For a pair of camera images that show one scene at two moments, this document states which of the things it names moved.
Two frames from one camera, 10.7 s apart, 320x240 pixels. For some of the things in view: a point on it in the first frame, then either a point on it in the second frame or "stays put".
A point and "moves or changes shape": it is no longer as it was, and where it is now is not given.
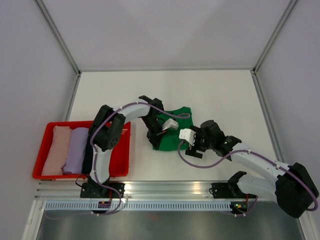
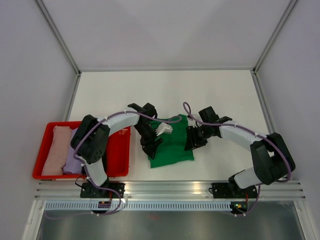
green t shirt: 169,140 moves or changes shape
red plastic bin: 119,166 stays put
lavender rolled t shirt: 76,150 stays put
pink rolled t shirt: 58,151 stays put
